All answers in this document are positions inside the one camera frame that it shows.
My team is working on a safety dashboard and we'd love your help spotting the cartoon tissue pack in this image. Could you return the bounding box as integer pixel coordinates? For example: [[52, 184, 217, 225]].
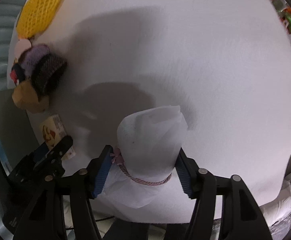
[[39, 114, 67, 150]]

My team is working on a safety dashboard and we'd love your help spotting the white drawstring fabric bag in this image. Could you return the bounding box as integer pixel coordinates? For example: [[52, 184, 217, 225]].
[[97, 105, 188, 209]]

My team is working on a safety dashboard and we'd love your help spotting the tan knitted cloth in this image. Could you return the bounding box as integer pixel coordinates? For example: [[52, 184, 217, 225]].
[[12, 79, 49, 114]]

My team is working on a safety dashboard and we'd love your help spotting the yellow foam fruit net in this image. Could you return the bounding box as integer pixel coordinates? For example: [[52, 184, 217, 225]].
[[16, 0, 61, 38]]

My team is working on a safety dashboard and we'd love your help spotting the deep grey storage box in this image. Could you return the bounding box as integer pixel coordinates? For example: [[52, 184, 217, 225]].
[[0, 89, 39, 174]]

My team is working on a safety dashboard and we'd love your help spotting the purple dark knitted sock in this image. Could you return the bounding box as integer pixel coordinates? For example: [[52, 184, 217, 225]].
[[18, 44, 67, 98]]

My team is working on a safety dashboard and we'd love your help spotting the pink round powder puff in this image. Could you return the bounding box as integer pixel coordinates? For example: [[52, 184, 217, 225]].
[[14, 38, 32, 59]]

